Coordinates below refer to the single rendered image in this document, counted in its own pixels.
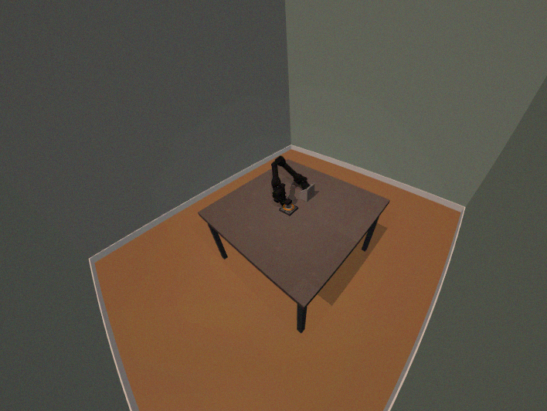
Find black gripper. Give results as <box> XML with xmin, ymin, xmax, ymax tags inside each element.
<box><xmin>280</xmin><ymin>192</ymin><xmax>292</xmax><ymax>206</ymax></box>

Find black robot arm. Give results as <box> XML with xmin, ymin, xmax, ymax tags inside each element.
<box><xmin>271</xmin><ymin>156</ymin><xmax>310</xmax><ymax>203</ymax></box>

